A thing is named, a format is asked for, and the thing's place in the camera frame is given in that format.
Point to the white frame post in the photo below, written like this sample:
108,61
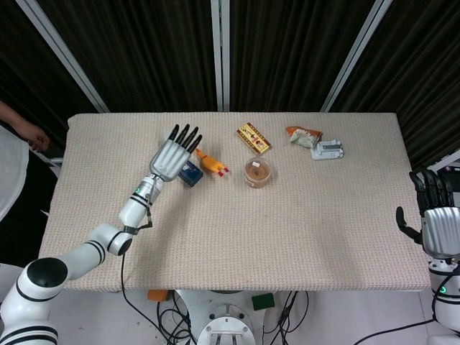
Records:
355,54
220,54
66,54

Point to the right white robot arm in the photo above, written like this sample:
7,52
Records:
447,309

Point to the black equipment with purple light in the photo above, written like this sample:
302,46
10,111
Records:
455,187

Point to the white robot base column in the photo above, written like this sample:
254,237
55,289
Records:
226,323

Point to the bare person hand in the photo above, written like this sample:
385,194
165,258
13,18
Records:
39,139

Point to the crumpled orange snack bag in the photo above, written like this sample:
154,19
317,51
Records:
303,138

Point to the white grey plastic device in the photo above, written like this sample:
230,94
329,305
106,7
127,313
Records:
328,150

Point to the beige woven table cloth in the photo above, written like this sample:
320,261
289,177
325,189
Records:
251,233

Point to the black pleated curtain panel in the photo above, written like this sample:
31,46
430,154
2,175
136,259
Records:
143,54
21,72
424,72
287,54

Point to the yellow red card box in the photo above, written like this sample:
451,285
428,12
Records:
253,138

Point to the orange rectangular block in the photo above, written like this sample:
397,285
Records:
157,295

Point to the dark green rectangular block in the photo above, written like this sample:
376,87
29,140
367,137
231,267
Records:
263,302

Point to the white person shirt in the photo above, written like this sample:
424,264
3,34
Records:
10,172

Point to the white low frame rail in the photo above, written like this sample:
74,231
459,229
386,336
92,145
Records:
447,159
48,158

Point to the blue glasses case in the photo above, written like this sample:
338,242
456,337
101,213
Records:
192,174

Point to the black person trousers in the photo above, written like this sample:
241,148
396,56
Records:
32,201

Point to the bare person forearm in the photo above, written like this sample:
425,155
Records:
12,116

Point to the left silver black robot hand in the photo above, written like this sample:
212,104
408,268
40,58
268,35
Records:
169,160

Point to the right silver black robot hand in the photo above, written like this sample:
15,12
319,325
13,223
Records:
442,230

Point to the yellow rubber chicken toy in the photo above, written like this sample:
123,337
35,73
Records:
212,164

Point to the clear jar of rubber bands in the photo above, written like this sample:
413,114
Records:
257,172

